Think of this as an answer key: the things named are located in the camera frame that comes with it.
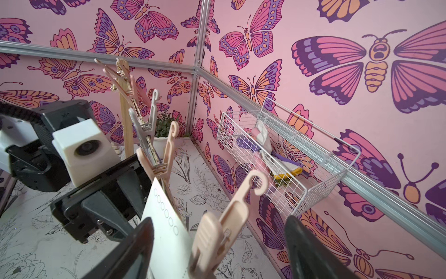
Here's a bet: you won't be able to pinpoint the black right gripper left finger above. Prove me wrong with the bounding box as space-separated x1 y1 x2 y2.
84 217 154 279

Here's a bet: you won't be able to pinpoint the white wire basket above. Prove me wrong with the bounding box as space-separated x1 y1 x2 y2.
217 98 361 217

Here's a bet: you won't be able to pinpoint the white postcard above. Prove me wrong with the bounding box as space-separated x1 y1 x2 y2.
142 180 193 279

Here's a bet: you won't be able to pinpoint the aluminium frame profiles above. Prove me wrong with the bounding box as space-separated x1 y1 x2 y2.
0 0 446 260

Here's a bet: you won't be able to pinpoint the wooden drying rack frame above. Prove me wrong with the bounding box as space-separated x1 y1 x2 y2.
116 60 135 159

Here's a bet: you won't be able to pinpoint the potted green plant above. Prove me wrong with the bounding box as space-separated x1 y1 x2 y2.
153 111 179 159

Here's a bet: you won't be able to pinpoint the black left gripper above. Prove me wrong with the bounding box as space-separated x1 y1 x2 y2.
50 155 152 244

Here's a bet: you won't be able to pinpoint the beige clothespin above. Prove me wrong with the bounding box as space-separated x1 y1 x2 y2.
135 120 180 187
188 170 269 279
94 58 138 106

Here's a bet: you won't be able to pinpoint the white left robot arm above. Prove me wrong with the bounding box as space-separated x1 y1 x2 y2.
1 101 151 243

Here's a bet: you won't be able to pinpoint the grey clothespin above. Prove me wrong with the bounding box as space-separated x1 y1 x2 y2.
128 89 160 165

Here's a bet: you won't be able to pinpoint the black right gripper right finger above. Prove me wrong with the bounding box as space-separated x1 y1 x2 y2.
285 216 356 279

